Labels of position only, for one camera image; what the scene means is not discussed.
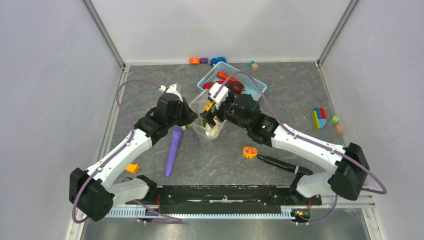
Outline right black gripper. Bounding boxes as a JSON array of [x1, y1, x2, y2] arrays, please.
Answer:
[[200, 93, 251, 132]]

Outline yellow toy pear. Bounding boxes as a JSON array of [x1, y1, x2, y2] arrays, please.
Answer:
[[203, 102, 215, 112]]

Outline clear dotted zip top bag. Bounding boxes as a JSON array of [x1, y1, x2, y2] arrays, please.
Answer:
[[188, 90, 226, 142]]

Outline white toy egg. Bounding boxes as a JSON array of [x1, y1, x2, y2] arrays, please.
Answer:
[[205, 124, 222, 140]]

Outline dark red toy onion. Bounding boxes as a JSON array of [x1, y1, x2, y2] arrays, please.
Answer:
[[227, 81, 245, 95]]

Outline light blue plastic basket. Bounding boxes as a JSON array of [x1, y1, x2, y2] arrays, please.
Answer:
[[197, 62, 268, 100]]

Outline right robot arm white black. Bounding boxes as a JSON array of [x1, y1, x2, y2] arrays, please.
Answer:
[[200, 93, 370, 204]]

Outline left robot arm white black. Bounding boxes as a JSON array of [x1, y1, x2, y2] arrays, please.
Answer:
[[69, 93, 198, 224]]

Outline white green block stack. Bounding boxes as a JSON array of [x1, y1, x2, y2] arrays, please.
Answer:
[[182, 124, 191, 130]]

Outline purple toy microphone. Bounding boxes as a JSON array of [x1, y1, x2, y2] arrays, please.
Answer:
[[164, 126, 183, 178]]

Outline red toy tomato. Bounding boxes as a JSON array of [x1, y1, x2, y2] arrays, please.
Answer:
[[202, 82, 214, 90]]

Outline orange toy carrot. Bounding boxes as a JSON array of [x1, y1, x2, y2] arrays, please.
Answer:
[[216, 71, 238, 82]]

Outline orange round toy slice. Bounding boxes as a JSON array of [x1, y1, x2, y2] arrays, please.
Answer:
[[242, 146, 258, 159]]

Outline orange cylinder block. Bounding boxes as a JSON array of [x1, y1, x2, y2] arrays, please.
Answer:
[[189, 57, 201, 65]]

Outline blue toy car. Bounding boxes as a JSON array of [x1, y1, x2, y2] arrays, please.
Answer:
[[209, 56, 227, 67]]

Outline purple block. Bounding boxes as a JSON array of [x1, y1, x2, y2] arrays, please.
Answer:
[[200, 57, 209, 64]]

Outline teal and tan cubes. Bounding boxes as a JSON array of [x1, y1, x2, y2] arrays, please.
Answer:
[[249, 60, 259, 72]]

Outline orange wedge block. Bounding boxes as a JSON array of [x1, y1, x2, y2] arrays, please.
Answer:
[[125, 163, 140, 175]]

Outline black marker pen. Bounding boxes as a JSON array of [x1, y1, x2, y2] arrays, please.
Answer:
[[257, 154, 314, 176]]

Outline multicolour block stack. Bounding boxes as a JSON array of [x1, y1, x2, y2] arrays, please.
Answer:
[[312, 107, 328, 131]]

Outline green cube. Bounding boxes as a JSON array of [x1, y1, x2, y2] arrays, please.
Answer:
[[330, 115, 340, 124]]

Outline tan wooden cube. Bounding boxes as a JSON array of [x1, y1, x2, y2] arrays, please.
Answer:
[[334, 124, 345, 134]]

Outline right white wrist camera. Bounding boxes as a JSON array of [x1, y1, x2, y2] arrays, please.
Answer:
[[207, 82, 230, 110]]

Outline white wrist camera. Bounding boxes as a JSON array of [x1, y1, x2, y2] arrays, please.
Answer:
[[159, 83, 183, 102], [207, 82, 230, 110]]

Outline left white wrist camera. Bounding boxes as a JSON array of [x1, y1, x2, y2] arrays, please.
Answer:
[[159, 83, 183, 102]]

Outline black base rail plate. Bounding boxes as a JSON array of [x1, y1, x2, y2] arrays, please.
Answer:
[[141, 185, 322, 214]]

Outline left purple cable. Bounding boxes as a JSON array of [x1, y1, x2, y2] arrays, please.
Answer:
[[71, 78, 167, 224]]

